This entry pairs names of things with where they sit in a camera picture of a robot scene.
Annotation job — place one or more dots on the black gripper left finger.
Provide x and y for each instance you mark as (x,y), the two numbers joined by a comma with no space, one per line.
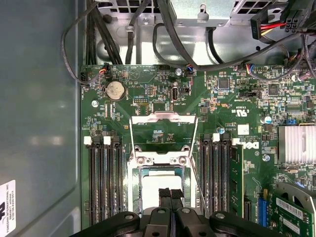
(158,222)

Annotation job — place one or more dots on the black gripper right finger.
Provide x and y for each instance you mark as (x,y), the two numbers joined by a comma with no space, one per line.
(190,222)

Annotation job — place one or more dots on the silver CPU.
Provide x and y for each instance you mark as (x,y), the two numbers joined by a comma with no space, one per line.
(150,190)

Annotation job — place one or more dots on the metal locking lever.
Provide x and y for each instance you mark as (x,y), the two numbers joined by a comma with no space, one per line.
(197,181)

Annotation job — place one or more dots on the metal socket cover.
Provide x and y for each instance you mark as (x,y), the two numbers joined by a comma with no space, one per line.
(163,116)

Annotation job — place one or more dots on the black RAM slot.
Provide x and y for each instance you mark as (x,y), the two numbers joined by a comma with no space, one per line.
(100,185)
(214,172)
(111,185)
(224,172)
(91,185)
(204,160)
(120,185)

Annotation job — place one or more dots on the black expansion slot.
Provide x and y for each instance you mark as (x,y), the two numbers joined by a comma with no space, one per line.
(248,209)

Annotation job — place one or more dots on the CPU socket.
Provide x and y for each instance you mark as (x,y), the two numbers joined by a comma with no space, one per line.
(132,165)

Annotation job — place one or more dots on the blue expansion slot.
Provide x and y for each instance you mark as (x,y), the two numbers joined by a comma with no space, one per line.
(263,212)

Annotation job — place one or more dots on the green RAM stick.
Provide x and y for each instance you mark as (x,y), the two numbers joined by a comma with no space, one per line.
(237,177)

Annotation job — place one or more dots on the black graphics card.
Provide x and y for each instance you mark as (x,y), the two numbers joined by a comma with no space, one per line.
(288,214)

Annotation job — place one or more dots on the green motherboard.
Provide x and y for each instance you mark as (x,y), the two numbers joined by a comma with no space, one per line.
(222,103)

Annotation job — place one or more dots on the internal USB port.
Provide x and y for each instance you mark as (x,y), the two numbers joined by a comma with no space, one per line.
(174,93)

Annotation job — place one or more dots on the silver finned heatsink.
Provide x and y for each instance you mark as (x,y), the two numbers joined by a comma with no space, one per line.
(296,145)

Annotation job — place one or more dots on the silver coin battery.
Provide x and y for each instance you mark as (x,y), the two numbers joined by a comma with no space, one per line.
(114,90)

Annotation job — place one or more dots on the black power connector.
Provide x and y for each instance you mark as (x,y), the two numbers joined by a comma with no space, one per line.
(256,27)

